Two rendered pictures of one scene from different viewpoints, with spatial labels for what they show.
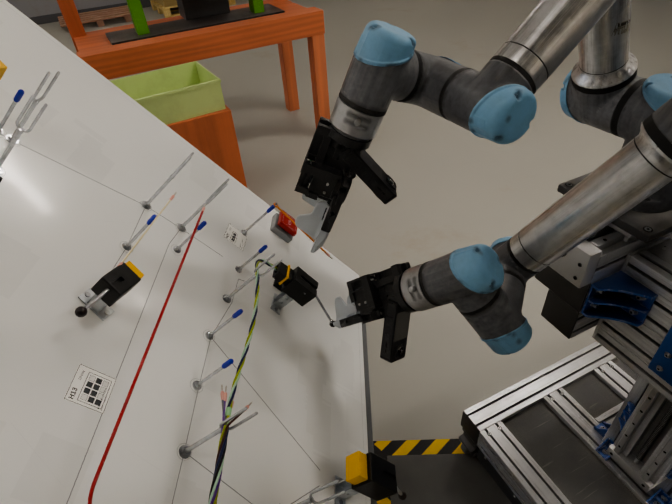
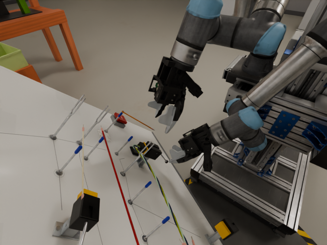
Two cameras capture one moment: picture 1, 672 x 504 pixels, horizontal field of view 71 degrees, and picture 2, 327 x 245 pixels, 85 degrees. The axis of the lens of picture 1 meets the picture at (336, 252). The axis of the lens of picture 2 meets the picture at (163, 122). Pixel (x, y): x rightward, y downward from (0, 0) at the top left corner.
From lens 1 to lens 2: 0.40 m
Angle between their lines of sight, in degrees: 23
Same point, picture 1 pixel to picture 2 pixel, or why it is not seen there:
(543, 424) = (217, 161)
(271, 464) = not seen: outside the picture
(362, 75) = (199, 26)
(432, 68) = (222, 19)
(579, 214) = (281, 82)
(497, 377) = not seen: hidden behind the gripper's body
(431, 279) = (232, 129)
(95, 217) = (27, 162)
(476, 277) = (258, 123)
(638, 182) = (309, 63)
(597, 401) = (229, 147)
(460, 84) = (246, 26)
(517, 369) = not seen: hidden behind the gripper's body
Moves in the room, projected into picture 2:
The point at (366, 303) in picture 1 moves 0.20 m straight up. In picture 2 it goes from (192, 148) to (200, 105)
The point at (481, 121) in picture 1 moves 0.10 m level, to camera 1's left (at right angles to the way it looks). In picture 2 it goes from (266, 44) to (236, 53)
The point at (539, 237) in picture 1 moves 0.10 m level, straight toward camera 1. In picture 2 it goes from (261, 96) to (274, 115)
